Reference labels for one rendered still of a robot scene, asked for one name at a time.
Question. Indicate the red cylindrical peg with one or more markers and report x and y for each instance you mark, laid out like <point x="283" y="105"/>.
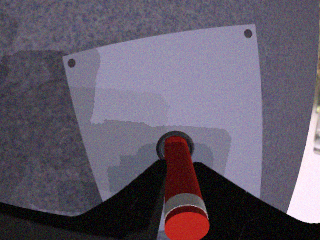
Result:
<point x="185" y="215"/>

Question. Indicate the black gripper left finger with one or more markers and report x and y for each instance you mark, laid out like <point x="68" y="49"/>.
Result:
<point x="134" y="213"/>

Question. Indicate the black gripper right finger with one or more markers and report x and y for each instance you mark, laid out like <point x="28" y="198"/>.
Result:
<point x="235" y="214"/>

